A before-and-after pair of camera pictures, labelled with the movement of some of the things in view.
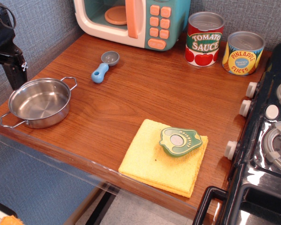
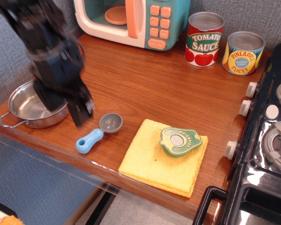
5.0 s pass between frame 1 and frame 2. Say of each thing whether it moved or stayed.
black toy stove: stayed
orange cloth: stayed
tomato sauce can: stayed
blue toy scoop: moved
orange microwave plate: stayed
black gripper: moved
